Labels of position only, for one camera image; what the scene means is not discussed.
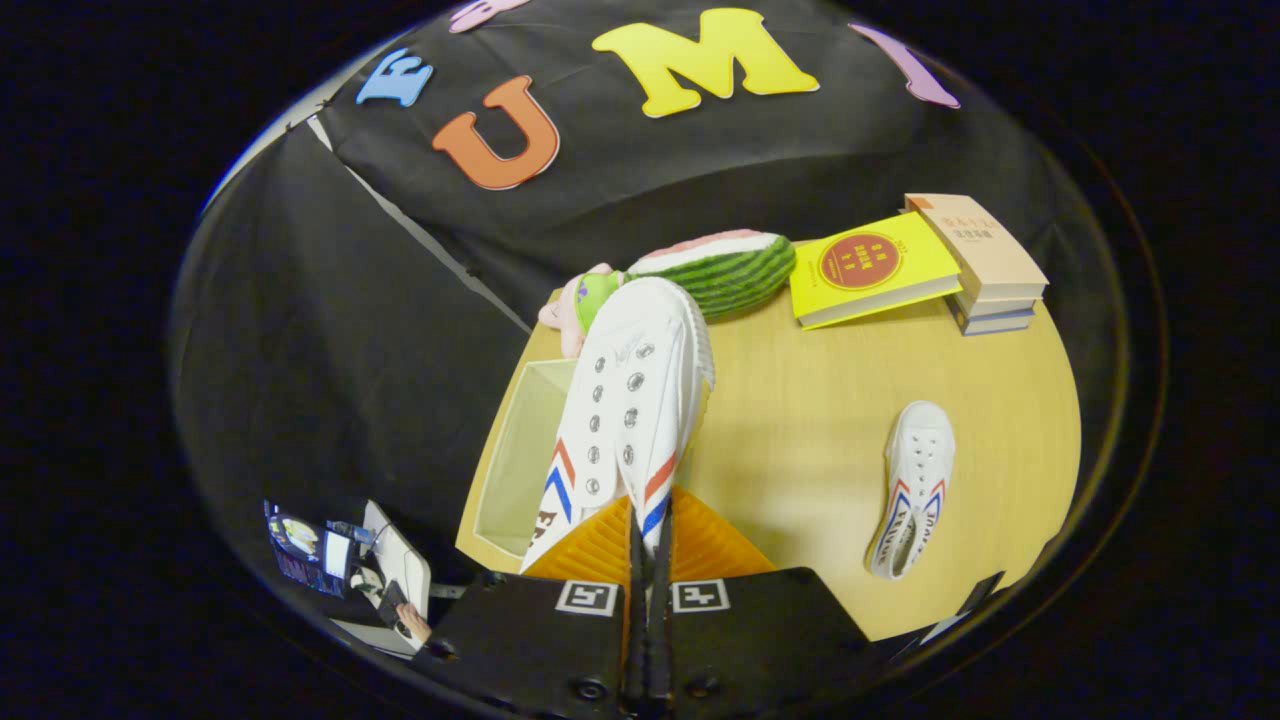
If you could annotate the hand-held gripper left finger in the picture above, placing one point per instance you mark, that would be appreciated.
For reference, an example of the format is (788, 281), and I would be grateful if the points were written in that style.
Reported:
(530, 640)

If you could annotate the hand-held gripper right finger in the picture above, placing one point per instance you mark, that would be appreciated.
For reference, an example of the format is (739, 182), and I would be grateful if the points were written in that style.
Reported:
(760, 630)

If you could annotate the pale translucent storage box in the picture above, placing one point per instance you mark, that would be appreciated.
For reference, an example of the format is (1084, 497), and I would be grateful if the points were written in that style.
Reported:
(520, 450)

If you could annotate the white canvas shoe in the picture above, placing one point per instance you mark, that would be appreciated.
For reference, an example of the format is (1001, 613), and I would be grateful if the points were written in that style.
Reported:
(640, 420)
(922, 450)

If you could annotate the white plastic panel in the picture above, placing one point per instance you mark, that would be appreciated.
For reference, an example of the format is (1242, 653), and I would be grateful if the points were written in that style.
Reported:
(400, 565)

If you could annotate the black and white object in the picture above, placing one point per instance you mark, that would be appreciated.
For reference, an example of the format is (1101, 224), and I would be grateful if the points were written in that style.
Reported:
(975, 595)

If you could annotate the pink plush with green hat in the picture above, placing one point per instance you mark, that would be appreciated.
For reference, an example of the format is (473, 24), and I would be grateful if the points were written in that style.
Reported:
(562, 318)

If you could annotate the black backdrop cloth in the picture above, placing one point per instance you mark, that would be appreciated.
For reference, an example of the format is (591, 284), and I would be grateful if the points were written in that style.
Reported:
(350, 350)

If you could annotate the watermelon slice plush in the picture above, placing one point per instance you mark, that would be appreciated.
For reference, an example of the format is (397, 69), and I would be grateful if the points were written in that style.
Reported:
(730, 270)

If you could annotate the yellow book with red circle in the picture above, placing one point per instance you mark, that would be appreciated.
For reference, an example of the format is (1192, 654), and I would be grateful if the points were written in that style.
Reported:
(870, 270)

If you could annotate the blue-grey book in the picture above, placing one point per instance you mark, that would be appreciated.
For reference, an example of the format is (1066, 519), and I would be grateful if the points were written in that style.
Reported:
(1000, 322)

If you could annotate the thin white book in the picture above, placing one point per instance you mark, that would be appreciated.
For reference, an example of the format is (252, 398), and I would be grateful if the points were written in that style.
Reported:
(1000, 305)

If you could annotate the thick beige book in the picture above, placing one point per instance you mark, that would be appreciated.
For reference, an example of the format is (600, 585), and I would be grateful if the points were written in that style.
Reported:
(985, 250)

